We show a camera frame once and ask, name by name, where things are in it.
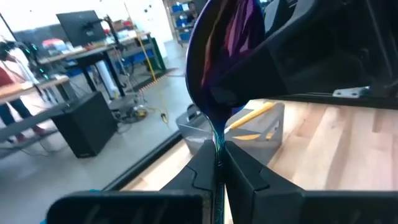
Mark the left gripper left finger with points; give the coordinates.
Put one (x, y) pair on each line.
(199, 177)

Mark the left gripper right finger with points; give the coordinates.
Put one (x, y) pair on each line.
(242, 180)

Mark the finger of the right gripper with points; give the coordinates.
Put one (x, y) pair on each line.
(248, 81)

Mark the iridescent purple teal spoon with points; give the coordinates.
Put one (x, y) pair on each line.
(239, 28)

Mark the grey plastic bin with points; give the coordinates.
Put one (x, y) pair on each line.
(258, 152)

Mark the shelf with blue bins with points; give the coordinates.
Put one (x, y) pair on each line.
(185, 35)

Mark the yellow pole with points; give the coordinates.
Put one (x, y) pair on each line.
(145, 56)

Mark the black computer case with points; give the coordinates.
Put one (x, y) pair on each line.
(84, 124)

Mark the white cylinder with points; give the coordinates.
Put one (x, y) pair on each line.
(107, 79)

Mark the black workbench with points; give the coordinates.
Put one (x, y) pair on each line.
(90, 59)

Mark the black monitor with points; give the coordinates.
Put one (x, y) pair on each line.
(81, 28)

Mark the person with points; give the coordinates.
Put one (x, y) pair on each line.
(21, 62)
(6, 81)

